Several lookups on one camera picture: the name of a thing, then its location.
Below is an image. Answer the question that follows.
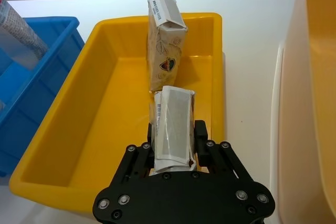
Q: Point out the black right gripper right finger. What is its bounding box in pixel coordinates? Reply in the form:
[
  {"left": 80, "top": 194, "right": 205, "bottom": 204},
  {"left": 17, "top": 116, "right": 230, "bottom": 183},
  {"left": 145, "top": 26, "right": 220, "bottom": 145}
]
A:
[{"left": 194, "top": 120, "right": 255, "bottom": 180}]

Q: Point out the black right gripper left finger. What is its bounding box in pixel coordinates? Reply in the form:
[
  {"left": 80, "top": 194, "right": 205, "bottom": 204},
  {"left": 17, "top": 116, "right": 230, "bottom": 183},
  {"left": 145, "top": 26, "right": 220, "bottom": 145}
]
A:
[{"left": 112, "top": 123, "right": 159, "bottom": 183}]

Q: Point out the small cream drink carton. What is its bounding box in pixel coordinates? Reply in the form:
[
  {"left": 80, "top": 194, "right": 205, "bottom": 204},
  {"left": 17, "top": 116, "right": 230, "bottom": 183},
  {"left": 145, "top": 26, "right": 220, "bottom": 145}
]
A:
[{"left": 153, "top": 85, "right": 197, "bottom": 175}]

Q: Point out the yellow plastic bin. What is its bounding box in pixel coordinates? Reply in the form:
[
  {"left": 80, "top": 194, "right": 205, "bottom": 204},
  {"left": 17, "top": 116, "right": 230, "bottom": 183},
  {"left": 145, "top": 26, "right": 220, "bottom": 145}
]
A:
[{"left": 8, "top": 12, "right": 226, "bottom": 215}]

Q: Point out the large pale yellow container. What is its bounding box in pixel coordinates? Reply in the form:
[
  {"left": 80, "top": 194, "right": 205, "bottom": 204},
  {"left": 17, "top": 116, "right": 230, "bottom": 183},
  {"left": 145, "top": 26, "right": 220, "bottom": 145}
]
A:
[{"left": 272, "top": 0, "right": 336, "bottom": 224}]

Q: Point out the cream drink carton with emblem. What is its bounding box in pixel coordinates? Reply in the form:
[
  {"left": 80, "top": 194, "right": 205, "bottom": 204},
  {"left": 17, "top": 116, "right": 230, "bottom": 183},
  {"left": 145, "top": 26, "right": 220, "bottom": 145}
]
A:
[{"left": 146, "top": 0, "right": 188, "bottom": 92}]

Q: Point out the blue plastic bin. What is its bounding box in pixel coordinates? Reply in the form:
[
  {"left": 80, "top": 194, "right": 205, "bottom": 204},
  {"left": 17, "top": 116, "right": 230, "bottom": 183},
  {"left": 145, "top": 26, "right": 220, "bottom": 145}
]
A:
[{"left": 0, "top": 16, "right": 86, "bottom": 178}]

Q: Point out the grey patterned clear package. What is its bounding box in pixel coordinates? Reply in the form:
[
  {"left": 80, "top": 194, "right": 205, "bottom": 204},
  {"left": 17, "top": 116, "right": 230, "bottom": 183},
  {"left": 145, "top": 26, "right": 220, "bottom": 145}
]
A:
[{"left": 0, "top": 0, "right": 49, "bottom": 71}]

